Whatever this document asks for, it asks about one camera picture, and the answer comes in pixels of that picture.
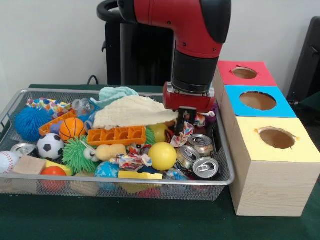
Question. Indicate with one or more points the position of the wooden box with three holes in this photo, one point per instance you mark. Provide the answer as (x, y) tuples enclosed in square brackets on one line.
[(270, 190)]

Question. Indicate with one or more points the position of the small white baseball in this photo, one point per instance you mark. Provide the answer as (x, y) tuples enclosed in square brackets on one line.
[(8, 162)]

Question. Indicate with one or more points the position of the blue spiky ball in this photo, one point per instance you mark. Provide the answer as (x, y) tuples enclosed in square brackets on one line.
[(31, 123)]

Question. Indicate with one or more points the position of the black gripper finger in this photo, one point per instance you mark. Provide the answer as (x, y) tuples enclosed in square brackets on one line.
[(179, 125), (193, 117)]

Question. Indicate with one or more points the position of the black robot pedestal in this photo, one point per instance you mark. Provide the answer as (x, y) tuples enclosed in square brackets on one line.
[(132, 55)]

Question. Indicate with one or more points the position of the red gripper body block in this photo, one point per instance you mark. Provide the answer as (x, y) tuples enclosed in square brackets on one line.
[(190, 101)]

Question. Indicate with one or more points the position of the green spiky ball with eyes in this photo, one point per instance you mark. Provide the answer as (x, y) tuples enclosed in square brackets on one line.
[(75, 155)]

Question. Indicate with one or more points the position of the black upright panel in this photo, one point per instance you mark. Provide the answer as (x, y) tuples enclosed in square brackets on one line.
[(307, 57)]

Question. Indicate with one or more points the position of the cream knitted cloth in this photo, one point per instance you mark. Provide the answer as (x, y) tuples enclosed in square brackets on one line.
[(130, 112)]

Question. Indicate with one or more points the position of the orange red ball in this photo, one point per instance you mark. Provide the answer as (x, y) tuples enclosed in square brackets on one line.
[(53, 171)]

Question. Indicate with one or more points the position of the purple spiky ball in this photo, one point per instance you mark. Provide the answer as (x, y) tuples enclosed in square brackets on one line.
[(213, 116)]

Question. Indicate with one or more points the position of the colourful wrapper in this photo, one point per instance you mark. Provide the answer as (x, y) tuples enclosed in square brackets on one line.
[(186, 131)]

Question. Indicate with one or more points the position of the yellow smooth ball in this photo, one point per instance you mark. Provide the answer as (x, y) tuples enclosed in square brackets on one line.
[(162, 156)]

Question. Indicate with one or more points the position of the small orange basketball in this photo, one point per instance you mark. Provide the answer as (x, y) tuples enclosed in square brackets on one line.
[(72, 128)]

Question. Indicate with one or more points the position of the small soccer ball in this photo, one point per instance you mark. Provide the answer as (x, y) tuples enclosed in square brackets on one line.
[(50, 147)]

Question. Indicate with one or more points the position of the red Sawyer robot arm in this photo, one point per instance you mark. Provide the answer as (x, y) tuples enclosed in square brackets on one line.
[(190, 30)]

